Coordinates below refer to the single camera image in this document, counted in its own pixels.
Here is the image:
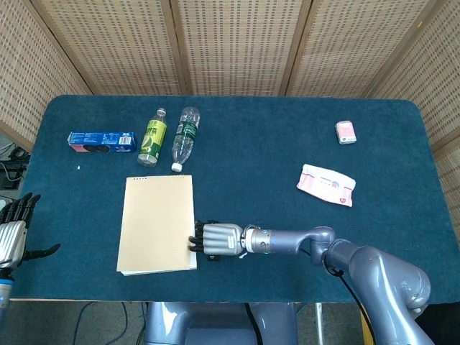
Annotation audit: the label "beige notebook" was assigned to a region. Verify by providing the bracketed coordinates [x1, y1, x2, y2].
[116, 174, 198, 277]

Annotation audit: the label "blue felt table cloth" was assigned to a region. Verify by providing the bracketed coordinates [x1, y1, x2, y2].
[10, 94, 450, 303]

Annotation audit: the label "tangled floor cables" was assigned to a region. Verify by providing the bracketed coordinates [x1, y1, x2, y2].
[0, 140, 30, 191]

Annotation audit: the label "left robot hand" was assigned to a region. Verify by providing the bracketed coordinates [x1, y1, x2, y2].
[0, 193, 62, 270]

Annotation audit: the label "pink wet wipes pack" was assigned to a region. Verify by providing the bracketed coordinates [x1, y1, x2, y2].
[296, 163, 357, 208]

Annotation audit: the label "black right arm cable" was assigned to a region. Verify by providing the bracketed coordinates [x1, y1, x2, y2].
[301, 247, 378, 345]

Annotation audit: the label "clear water bottle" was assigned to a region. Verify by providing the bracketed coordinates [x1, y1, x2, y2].
[170, 106, 201, 172]

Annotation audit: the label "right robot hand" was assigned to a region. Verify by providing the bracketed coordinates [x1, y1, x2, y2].
[188, 218, 245, 257]

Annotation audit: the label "blue-grey robot torso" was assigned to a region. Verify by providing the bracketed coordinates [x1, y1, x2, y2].
[143, 301, 300, 345]

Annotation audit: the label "small pink tissue pack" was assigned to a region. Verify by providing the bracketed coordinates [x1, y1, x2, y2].
[336, 120, 358, 145]

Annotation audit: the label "black floor cable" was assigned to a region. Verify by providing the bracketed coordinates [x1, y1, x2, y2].
[73, 301, 98, 345]

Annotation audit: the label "blue cookie box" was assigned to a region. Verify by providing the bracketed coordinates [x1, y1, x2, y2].
[67, 131, 138, 155]

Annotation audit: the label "green tea bottle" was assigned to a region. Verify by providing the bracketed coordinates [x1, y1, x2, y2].
[137, 107, 168, 168]

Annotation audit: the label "woven screen panel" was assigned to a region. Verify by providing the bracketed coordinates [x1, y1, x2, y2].
[161, 0, 312, 96]
[30, 0, 190, 96]
[280, 0, 445, 98]
[366, 0, 460, 231]
[0, 0, 93, 152]

